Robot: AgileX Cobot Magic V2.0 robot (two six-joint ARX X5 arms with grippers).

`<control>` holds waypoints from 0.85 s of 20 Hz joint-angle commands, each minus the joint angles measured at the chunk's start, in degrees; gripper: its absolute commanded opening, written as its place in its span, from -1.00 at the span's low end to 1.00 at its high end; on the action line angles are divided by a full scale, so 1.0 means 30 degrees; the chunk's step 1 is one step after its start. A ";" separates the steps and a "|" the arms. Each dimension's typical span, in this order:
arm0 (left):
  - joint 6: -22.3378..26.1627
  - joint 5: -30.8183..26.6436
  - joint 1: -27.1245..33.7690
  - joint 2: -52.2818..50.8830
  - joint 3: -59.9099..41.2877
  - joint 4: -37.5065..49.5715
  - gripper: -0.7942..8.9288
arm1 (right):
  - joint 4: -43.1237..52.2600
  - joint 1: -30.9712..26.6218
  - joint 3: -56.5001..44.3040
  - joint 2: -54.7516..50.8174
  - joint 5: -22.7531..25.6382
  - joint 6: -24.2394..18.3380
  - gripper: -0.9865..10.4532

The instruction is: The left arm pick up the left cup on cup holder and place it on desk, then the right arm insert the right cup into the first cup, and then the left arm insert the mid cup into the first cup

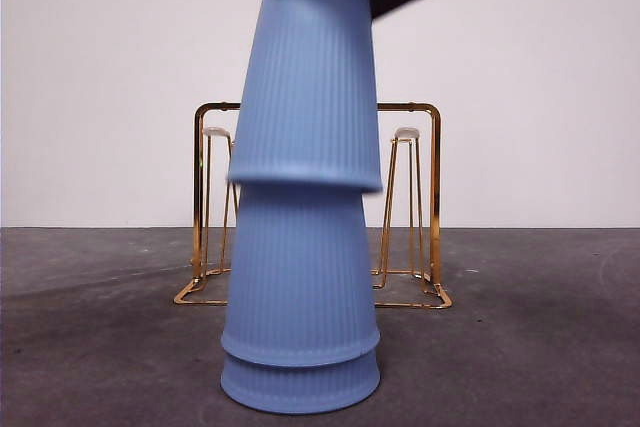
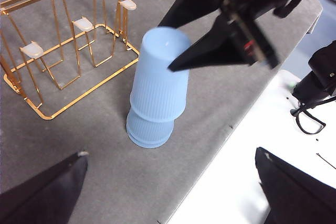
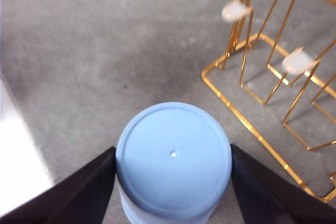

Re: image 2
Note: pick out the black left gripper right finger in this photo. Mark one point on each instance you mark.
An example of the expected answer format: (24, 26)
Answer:
(296, 197)

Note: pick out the blue ribbed plastic cup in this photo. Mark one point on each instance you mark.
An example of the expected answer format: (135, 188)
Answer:
(157, 90)
(141, 127)
(149, 144)

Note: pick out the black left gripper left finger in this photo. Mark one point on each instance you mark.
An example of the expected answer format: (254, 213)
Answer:
(39, 203)

